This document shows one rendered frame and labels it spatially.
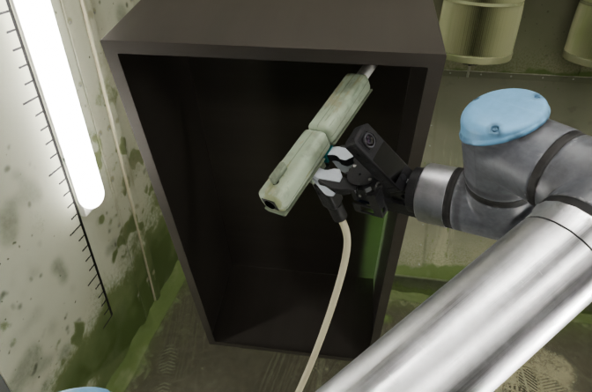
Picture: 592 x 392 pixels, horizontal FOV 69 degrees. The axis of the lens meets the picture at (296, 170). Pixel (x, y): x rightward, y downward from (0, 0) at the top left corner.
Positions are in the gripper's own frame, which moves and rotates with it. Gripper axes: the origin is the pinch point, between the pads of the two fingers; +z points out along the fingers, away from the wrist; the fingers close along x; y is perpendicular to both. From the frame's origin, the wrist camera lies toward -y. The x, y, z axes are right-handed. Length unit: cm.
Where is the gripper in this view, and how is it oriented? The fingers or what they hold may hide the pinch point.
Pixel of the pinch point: (311, 159)
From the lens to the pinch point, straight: 75.7
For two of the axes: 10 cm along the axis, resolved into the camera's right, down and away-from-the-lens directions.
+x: 5.0, -7.3, 4.6
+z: -7.9, -1.8, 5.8
